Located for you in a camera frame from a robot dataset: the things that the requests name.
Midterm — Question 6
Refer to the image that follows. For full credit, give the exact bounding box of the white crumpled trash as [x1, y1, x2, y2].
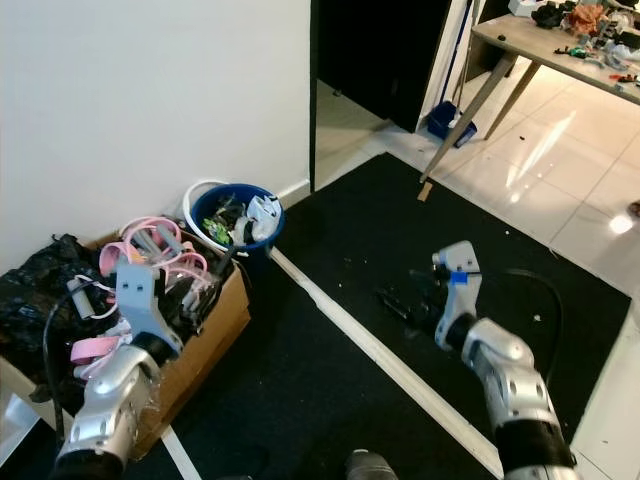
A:
[245, 195, 283, 241]

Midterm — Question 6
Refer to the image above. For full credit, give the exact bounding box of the black rubbish bag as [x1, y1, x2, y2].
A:
[0, 235, 109, 373]

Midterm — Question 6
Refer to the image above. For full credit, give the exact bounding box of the brown cardboard box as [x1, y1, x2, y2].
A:
[98, 235, 251, 459]

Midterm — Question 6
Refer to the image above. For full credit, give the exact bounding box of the green wrapper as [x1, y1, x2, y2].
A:
[205, 218, 233, 247]

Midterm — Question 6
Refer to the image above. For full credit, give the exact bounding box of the black floor mat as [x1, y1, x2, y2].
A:
[160, 152, 633, 480]

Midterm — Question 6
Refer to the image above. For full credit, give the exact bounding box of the blue plastic bucket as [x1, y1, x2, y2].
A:
[183, 182, 286, 257]

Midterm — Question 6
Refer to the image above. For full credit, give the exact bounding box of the grey right robot foot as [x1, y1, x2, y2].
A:
[345, 450, 401, 480]

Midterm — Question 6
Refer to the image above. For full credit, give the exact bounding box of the blue plastic dustpan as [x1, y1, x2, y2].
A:
[425, 100, 479, 149]

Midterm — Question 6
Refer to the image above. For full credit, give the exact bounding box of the light wooden table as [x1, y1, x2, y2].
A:
[418, 12, 640, 187]

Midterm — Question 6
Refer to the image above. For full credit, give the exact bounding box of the black cloth bundle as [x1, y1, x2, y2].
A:
[532, 3, 573, 29]

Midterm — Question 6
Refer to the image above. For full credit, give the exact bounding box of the orange cloth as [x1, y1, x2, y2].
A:
[565, 3, 609, 37]

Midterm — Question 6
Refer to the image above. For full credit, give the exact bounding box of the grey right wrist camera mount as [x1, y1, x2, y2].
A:
[432, 240, 483, 351]

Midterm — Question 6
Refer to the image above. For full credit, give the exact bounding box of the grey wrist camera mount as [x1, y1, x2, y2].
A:
[115, 258, 183, 353]
[432, 240, 483, 351]

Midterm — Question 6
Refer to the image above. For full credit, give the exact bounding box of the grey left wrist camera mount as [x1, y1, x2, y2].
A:
[115, 258, 183, 353]

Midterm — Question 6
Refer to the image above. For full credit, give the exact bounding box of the pink strap bundle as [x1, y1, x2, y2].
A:
[100, 215, 211, 283]
[68, 333, 133, 379]

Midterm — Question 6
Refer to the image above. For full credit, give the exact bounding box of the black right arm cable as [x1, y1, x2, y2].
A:
[500, 268, 565, 351]

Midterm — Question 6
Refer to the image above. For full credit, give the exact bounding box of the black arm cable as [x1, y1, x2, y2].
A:
[500, 268, 565, 351]
[43, 300, 81, 431]

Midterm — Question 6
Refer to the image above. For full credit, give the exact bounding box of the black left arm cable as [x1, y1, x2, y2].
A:
[43, 300, 81, 431]

